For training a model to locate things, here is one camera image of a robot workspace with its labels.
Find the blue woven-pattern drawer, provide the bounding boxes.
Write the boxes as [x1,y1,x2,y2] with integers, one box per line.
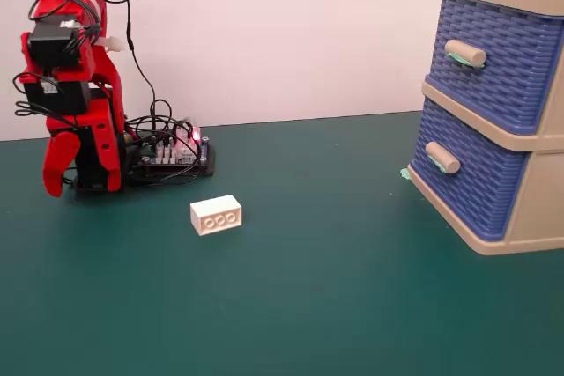
[409,98,530,240]
[429,0,564,136]

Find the black servo wires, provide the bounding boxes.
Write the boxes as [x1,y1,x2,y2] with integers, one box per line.
[11,0,208,186]

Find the dark green table mat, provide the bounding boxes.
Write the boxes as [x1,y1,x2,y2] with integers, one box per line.
[0,109,564,376]

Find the red gripper black motor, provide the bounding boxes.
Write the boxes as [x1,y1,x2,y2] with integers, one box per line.
[19,57,125,198]

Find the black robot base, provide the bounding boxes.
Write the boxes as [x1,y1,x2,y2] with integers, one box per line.
[72,127,130,202]

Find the white toy brick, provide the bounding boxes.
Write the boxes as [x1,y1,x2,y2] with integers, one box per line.
[189,194,243,238]

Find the controller circuit board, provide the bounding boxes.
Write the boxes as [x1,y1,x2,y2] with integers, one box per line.
[127,123,217,180]

